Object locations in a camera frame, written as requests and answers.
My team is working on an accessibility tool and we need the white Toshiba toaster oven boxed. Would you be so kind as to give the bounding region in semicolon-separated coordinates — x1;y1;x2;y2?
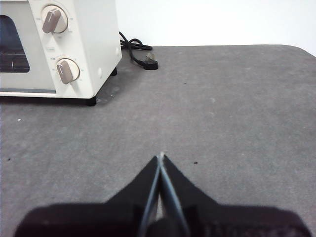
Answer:
0;0;123;107

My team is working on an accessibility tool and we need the beige oven knob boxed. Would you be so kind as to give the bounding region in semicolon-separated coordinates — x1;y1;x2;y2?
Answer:
56;58;80;85
40;5;69;34

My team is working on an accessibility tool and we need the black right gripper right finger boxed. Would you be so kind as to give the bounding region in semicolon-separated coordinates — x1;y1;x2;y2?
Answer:
160;154;312;237

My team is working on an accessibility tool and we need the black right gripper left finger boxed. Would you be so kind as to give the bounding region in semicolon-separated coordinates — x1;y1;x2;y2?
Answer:
13;155;161;237

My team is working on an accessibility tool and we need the black oven power cord plug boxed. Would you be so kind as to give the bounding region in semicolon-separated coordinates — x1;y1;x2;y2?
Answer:
119;31;158;72

